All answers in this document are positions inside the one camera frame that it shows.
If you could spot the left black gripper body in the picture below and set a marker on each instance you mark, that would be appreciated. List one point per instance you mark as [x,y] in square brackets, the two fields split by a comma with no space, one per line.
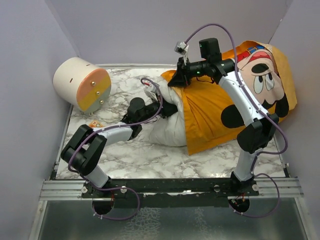
[154,108]

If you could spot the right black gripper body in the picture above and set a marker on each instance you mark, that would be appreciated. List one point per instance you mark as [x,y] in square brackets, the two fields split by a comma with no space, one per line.
[197,69]

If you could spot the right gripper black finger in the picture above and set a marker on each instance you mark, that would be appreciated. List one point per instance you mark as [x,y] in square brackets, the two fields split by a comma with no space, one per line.
[180,80]
[183,66]

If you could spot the white pillow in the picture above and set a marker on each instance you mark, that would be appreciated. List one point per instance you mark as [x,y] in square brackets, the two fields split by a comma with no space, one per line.
[169,131]

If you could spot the orange Mickey Mouse pillowcase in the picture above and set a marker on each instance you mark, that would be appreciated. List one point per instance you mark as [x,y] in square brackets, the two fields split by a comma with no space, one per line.
[210,115]

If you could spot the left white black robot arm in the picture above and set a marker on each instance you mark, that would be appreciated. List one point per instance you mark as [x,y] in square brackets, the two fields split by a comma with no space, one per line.
[84,149]

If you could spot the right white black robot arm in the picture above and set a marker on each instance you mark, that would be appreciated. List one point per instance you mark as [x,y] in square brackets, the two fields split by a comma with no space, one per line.
[260,126]

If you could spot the small orange patterned card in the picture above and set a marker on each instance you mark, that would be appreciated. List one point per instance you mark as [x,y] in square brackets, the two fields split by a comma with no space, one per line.
[95,124]

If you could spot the white cylinder with orange lid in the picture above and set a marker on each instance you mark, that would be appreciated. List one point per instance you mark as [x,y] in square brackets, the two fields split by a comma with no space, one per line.
[82,84]

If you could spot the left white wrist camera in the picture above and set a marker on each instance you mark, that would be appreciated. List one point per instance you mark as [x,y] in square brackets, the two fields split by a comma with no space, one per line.
[151,91]

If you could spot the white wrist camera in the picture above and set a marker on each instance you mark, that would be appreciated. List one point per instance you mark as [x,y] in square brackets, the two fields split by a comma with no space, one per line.
[151,91]
[182,48]

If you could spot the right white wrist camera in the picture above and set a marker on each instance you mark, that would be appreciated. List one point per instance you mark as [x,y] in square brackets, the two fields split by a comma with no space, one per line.
[182,48]

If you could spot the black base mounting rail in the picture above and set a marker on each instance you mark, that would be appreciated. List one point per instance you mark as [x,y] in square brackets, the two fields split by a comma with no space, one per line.
[132,199]

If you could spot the aluminium frame rail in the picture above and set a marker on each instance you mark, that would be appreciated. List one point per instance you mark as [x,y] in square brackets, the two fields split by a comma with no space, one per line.
[262,187]

